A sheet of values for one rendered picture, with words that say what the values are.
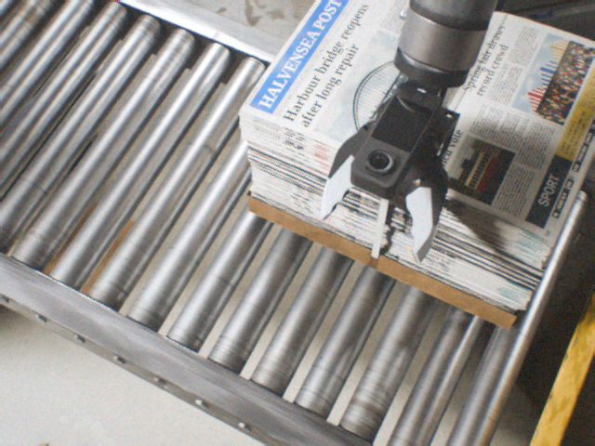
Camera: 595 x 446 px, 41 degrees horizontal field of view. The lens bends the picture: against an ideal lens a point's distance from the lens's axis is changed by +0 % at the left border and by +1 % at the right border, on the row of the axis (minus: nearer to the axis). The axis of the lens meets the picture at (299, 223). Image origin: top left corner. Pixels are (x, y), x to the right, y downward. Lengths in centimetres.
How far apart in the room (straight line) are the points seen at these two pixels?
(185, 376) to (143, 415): 85
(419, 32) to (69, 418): 142
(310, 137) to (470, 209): 19
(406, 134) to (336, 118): 17
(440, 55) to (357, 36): 26
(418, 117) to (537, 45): 30
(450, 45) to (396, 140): 9
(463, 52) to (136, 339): 59
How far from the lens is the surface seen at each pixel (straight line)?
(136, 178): 117
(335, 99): 90
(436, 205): 78
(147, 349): 107
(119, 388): 191
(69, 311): 111
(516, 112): 92
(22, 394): 198
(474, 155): 87
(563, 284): 145
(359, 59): 94
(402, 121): 73
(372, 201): 91
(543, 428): 102
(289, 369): 104
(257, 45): 127
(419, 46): 72
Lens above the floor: 180
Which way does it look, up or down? 65 degrees down
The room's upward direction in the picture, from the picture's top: 7 degrees counter-clockwise
